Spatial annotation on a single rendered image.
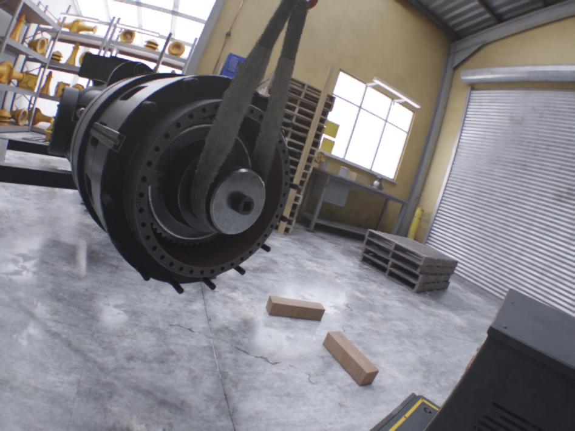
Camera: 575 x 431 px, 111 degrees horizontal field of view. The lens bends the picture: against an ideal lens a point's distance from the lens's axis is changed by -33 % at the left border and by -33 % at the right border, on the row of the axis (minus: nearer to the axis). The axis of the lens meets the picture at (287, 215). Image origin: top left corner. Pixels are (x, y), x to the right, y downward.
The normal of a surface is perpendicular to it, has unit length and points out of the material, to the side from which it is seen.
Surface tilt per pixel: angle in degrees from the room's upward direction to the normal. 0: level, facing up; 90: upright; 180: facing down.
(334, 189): 90
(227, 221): 90
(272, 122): 101
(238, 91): 92
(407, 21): 90
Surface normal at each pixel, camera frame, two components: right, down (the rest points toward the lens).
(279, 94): 0.29, 0.46
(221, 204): 0.70, 0.33
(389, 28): 0.34, 0.26
